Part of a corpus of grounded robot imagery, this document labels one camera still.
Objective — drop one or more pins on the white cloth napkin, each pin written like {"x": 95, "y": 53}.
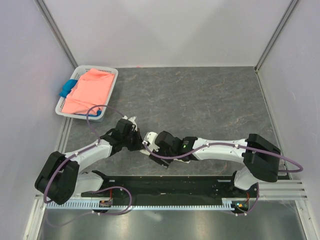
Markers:
{"x": 154, "y": 153}

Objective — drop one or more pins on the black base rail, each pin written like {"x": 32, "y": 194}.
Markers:
{"x": 180, "y": 189}

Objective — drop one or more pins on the left aluminium frame post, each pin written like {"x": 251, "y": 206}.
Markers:
{"x": 45, "y": 11}

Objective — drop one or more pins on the white plastic basket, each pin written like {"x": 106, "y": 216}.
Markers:
{"x": 80, "y": 70}

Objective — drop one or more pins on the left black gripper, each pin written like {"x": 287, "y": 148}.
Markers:
{"x": 138, "y": 146}

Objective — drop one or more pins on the pink cloth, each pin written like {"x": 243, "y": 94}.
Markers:
{"x": 90, "y": 92}

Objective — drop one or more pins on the blue cloth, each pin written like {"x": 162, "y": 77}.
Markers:
{"x": 67, "y": 87}

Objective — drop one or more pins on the aluminium frame post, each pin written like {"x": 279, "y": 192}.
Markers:
{"x": 276, "y": 33}
{"x": 45, "y": 11}

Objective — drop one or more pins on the white slotted cable duct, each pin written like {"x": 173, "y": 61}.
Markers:
{"x": 100, "y": 205}

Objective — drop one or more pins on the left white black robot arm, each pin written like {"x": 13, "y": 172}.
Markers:
{"x": 59, "y": 178}

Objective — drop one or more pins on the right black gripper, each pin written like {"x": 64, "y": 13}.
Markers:
{"x": 159, "y": 160}

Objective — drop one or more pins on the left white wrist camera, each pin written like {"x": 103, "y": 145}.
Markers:
{"x": 133, "y": 121}

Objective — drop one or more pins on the right aluminium frame post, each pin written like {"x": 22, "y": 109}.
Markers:
{"x": 276, "y": 33}

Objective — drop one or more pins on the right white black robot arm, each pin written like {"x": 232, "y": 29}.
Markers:
{"x": 260, "y": 158}

